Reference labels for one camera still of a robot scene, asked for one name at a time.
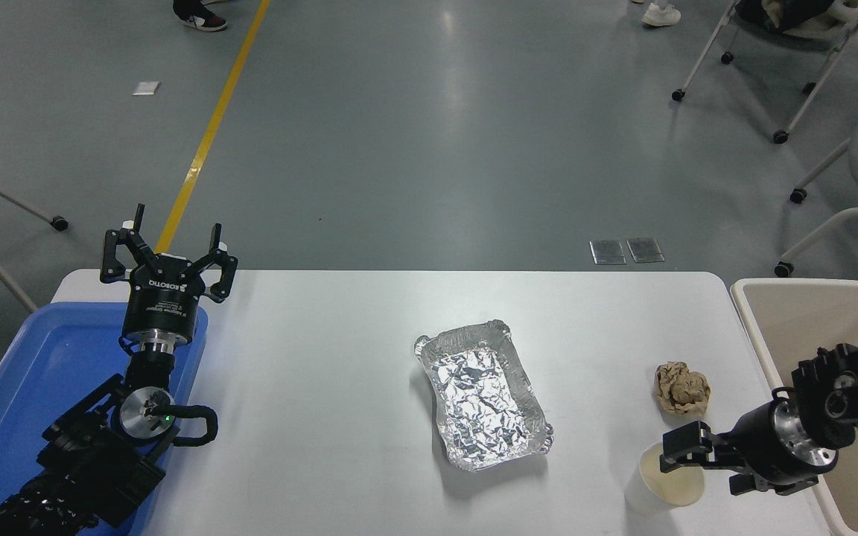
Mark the crumpled tan paper ball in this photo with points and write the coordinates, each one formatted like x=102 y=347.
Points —
x=682 y=388

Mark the crinkled foil tray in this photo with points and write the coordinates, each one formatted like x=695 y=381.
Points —
x=481 y=398

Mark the metal floor plate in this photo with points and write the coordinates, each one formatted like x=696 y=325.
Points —
x=645 y=250
x=608 y=251

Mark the large pale plastic bin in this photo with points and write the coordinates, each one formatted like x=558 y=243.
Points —
x=794 y=327

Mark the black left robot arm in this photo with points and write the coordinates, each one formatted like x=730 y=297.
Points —
x=94 y=469

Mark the blue plastic tray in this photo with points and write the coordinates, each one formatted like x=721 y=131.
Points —
x=19 y=387

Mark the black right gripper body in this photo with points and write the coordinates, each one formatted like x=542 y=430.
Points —
x=753 y=443

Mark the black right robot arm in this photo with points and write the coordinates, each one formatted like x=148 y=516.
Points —
x=846 y=380

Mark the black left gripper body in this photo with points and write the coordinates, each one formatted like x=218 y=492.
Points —
x=161 y=309

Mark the bundled items heap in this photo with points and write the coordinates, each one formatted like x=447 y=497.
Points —
x=794 y=13

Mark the white paper cup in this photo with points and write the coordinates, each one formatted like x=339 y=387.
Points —
x=671 y=487

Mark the person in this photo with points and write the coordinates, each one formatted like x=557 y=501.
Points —
x=660 y=13
x=202 y=18

